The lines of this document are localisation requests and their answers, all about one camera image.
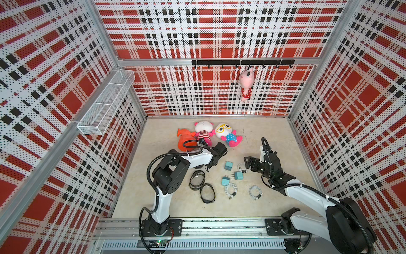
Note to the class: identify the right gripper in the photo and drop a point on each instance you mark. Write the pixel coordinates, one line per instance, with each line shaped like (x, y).
(256, 161)

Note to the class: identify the teal charger top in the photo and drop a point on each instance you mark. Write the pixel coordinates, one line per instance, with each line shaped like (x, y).
(228, 166)

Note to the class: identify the teal charger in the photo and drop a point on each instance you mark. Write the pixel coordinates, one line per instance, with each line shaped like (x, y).
(225, 181)
(228, 166)
(238, 175)

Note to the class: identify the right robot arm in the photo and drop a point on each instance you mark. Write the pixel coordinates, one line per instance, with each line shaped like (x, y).
(339, 221)

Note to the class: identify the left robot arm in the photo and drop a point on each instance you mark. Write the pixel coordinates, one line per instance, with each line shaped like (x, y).
(165, 174)

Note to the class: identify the teal charger right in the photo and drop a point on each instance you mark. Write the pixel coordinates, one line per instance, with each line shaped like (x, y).
(238, 175)

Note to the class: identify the pink striped plush doll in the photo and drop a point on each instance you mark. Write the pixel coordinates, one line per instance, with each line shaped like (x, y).
(204, 130)

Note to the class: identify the teal charger bottom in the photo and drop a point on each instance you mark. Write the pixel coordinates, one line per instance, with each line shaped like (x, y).
(225, 181)

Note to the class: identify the orange plush toy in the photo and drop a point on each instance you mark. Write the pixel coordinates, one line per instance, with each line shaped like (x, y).
(185, 135)

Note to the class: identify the pink hanging plush toy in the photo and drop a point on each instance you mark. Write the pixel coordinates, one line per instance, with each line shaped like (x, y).
(246, 81)

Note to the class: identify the black hook rail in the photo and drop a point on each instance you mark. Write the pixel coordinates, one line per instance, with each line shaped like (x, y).
(241, 62)

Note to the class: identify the white wire mesh basket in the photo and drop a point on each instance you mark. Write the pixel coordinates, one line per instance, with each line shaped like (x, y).
(98, 118)

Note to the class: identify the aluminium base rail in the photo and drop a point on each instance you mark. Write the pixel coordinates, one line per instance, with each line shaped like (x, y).
(195, 234)

